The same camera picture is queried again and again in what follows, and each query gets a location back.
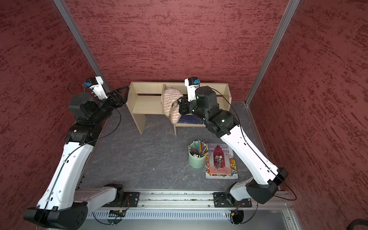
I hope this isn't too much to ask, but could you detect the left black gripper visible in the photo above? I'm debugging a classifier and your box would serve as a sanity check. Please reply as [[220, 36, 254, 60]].
[[91, 86, 130, 124]]

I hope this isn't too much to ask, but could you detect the pink striped knitted cloth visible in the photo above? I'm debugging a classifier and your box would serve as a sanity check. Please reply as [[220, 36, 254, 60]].
[[163, 87, 183, 125]]

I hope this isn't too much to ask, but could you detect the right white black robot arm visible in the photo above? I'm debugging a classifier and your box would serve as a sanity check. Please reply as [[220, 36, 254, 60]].
[[178, 85, 288, 204]]

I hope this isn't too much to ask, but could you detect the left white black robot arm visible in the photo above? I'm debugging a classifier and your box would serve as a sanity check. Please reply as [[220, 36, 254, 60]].
[[24, 89, 128, 230]]

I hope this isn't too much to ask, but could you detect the light wooden bookshelf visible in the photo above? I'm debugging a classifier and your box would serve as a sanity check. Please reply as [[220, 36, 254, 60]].
[[126, 82, 232, 134]]

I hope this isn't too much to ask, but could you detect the dark blue book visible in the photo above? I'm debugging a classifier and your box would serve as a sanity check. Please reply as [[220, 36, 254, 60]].
[[177, 115, 203, 125]]

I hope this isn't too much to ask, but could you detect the mint green pencil cup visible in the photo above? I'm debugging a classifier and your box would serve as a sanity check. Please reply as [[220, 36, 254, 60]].
[[188, 155, 206, 168]]

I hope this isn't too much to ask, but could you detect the bundle of coloured pencils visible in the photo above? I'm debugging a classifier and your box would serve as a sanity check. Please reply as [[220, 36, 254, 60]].
[[188, 140, 209, 158]]

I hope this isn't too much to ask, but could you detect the colourful picture book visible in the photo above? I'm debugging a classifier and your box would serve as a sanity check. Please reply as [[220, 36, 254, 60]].
[[205, 144, 238, 180]]

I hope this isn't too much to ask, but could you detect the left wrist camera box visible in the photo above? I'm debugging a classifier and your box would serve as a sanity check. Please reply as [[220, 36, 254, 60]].
[[84, 76, 108, 100]]

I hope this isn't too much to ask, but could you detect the left corner aluminium post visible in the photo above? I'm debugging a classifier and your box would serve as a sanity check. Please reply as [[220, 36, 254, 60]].
[[53, 0, 112, 92]]

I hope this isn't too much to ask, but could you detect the corner aluminium post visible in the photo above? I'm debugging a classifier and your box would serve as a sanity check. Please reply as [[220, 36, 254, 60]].
[[245, 0, 300, 107], [53, 0, 112, 92]]

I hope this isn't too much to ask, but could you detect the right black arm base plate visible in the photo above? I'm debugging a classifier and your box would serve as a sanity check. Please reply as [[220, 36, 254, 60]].
[[213, 192, 253, 208]]

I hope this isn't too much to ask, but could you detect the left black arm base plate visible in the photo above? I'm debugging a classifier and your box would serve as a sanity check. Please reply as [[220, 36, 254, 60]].
[[103, 192, 140, 209]]

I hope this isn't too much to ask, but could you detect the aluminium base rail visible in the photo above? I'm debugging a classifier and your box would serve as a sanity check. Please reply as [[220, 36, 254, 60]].
[[74, 188, 293, 210]]

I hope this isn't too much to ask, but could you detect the right corner aluminium post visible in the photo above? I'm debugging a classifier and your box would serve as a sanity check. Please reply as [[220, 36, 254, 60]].
[[245, 0, 300, 107]]

